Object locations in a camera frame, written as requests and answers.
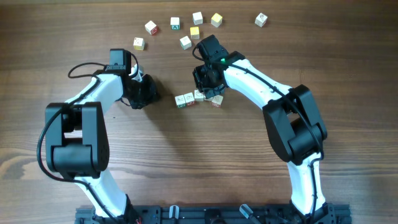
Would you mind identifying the wooden block red picture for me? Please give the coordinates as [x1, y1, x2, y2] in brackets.
[194, 90, 205, 101]

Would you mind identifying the wooden block red edge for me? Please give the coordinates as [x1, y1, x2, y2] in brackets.
[211, 95, 223, 108]

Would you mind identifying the wooden block red bottom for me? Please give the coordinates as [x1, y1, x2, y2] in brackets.
[184, 92, 195, 106]

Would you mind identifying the wooden block red trim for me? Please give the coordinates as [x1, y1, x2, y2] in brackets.
[175, 95, 187, 108]

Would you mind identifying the wooden block picture top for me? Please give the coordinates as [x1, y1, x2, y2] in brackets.
[204, 96, 214, 101]

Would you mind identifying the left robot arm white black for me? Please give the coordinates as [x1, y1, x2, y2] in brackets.
[37, 49, 159, 223]

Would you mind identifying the wooden block green trim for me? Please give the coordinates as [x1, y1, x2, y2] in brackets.
[180, 36, 192, 50]

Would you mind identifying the small yellow letter block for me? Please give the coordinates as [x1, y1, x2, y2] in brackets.
[190, 27, 200, 40]

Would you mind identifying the wooden block yellow side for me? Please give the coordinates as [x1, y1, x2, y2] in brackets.
[133, 37, 145, 50]

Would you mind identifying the plain wooden block top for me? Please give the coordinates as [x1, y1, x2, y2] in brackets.
[192, 12, 203, 25]

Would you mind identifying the wooden block green letter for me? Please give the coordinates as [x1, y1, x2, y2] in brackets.
[170, 17, 180, 30]

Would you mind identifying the wooden block red side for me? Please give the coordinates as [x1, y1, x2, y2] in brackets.
[144, 21, 159, 35]

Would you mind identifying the left camera cable black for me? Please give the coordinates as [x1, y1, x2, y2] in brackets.
[37, 62, 119, 223]

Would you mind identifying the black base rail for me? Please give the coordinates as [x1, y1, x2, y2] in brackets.
[75, 203, 353, 224]

